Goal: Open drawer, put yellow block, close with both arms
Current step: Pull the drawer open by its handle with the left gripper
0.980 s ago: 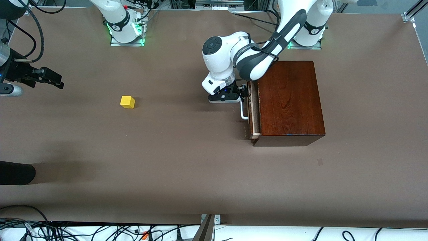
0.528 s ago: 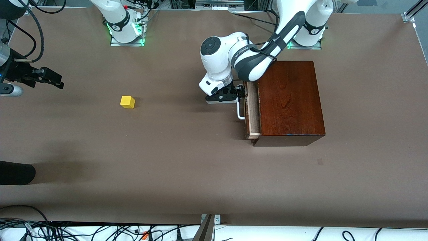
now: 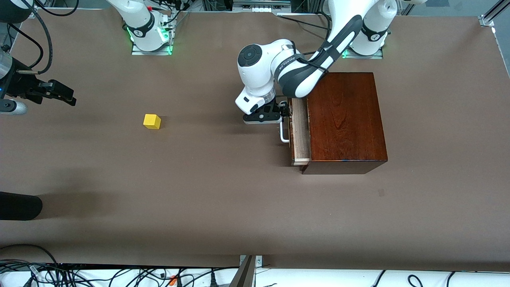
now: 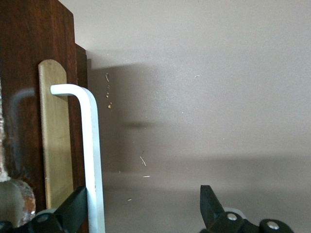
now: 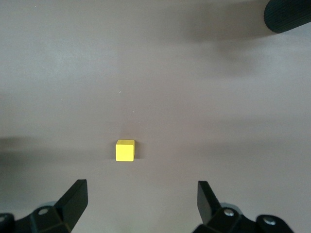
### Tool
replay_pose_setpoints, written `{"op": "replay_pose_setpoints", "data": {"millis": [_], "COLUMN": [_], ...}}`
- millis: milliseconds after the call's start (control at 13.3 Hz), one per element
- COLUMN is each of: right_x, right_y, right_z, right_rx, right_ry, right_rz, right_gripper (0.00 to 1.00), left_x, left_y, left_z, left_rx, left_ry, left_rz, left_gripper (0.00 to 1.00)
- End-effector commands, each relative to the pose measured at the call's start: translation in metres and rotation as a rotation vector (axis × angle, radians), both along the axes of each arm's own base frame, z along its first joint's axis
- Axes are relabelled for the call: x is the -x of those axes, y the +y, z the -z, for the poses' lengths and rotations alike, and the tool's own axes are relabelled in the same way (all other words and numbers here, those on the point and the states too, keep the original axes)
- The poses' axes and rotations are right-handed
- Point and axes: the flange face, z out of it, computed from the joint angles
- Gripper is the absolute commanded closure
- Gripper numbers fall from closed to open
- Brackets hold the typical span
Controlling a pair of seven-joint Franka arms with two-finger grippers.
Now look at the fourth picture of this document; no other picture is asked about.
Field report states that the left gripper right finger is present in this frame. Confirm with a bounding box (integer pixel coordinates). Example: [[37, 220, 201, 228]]
[[200, 185, 295, 233]]

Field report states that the white metal drawer handle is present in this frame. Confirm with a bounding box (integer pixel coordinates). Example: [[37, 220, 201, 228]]
[[50, 83, 106, 233]]

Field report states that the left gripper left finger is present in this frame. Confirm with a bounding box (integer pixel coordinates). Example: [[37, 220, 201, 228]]
[[0, 185, 88, 233]]

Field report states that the wooden drawer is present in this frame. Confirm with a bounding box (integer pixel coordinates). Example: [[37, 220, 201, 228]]
[[0, 0, 89, 233]]

